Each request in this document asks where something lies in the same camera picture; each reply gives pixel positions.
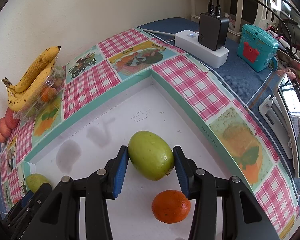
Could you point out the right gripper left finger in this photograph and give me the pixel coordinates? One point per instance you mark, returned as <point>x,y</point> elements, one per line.
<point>58,217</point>

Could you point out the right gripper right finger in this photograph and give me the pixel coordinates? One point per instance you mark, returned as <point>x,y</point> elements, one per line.
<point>243,217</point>

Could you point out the small green guava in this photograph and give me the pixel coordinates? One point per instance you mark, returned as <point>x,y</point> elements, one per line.
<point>35,181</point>

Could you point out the large green guava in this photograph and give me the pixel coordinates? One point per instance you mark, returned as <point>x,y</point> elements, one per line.
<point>150,155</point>

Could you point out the white teal-rimmed box lid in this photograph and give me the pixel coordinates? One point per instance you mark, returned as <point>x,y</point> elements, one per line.
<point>149,104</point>

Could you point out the pale red apple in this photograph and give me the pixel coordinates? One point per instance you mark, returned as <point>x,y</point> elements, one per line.
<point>2,138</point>

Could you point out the middle red apple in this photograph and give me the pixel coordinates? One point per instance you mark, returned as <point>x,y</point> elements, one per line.
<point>4,129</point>

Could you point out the dark red apple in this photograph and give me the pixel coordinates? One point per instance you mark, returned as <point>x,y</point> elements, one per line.
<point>11,122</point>

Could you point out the clear plastic fruit container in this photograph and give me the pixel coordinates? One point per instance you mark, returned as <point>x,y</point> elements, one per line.
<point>27,105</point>

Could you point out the pink checkered fruit tablecloth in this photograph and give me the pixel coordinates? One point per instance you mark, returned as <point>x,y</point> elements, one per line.
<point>228,127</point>

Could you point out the yellow banana bunch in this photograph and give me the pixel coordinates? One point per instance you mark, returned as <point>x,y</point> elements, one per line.
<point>33,78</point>

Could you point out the teal toy box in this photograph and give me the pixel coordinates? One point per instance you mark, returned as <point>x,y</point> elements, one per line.
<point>257,47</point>

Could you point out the white power strip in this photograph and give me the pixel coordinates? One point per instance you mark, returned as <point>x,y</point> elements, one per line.
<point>188,41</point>

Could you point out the black power adapter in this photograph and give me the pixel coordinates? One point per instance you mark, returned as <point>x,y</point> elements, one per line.
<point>213,30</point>

